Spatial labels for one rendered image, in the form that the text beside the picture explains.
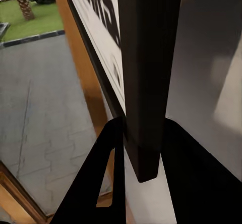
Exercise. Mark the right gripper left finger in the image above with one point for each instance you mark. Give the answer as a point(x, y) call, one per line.
point(79, 204)

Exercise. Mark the poster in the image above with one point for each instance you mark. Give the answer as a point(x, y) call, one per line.
point(130, 44)

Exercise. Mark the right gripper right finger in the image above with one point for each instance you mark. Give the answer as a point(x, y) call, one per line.
point(202, 190)

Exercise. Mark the door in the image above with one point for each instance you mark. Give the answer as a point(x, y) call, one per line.
point(51, 110)

